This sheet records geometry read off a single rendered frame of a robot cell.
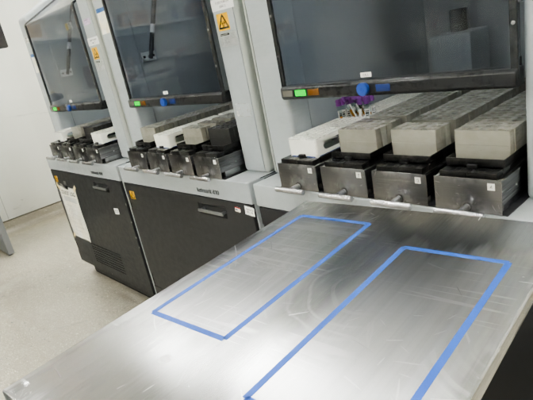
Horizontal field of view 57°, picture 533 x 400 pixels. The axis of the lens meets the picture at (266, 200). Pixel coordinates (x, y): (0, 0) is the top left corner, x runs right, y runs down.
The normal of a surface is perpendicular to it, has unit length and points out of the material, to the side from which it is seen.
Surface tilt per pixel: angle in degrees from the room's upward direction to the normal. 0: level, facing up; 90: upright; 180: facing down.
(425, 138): 90
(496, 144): 90
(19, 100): 90
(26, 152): 90
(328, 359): 0
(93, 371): 0
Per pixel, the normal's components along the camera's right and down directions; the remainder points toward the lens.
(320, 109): 0.68, 0.11
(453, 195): -0.71, 0.36
